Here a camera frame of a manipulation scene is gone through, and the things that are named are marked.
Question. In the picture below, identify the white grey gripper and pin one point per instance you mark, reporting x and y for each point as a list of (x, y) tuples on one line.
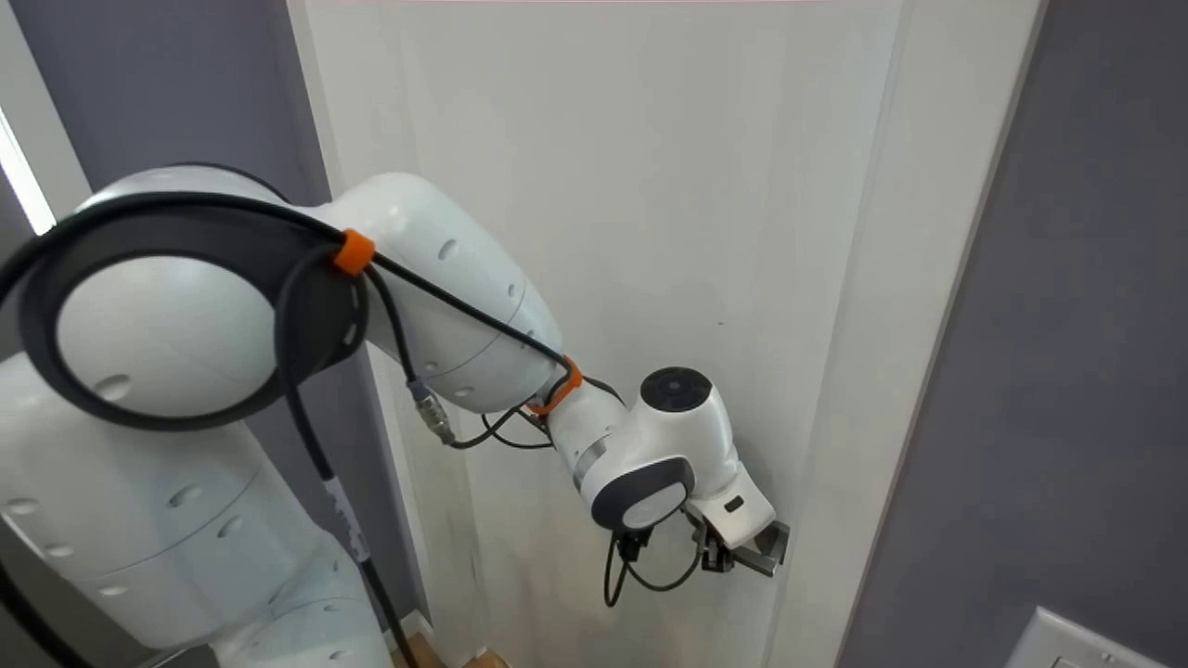
[(741, 532)]

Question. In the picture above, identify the white door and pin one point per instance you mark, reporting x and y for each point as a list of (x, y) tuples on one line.
[(683, 183)]

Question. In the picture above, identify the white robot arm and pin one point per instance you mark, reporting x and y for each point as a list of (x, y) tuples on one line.
[(181, 303)]

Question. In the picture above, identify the orange cable clip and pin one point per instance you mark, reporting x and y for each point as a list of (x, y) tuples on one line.
[(353, 252), (557, 389)]

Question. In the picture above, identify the white wall switch plate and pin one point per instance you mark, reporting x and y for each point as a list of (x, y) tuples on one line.
[(1053, 638)]

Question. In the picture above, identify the white door frame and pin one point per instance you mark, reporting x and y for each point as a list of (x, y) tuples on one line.
[(891, 132)]

